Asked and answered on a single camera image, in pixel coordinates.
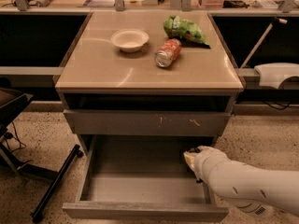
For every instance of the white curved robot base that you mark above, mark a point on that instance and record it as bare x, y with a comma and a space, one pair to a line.
274, 74

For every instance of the open grey lower drawer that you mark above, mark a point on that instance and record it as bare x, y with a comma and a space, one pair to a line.
142, 178

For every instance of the grey drawer cabinet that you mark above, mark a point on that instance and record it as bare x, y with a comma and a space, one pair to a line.
99, 76

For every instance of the green chip bag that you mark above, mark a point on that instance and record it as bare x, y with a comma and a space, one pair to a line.
175, 26

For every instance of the white stick with black grip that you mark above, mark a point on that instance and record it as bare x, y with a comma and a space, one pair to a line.
275, 20

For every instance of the dark rxbar chocolate bar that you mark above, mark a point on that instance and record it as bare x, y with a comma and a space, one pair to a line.
194, 150

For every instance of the white bowl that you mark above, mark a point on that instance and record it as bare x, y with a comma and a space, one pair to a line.
130, 40

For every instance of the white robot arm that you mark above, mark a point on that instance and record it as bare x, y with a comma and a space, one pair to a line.
252, 190

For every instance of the black rolling stand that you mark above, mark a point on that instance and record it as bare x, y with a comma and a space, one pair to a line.
39, 163

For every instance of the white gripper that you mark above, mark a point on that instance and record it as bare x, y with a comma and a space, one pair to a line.
206, 160

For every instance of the grey upper drawer front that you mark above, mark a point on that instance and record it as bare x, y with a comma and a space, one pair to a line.
160, 123

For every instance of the orange soda can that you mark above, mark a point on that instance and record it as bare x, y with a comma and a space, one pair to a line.
167, 53

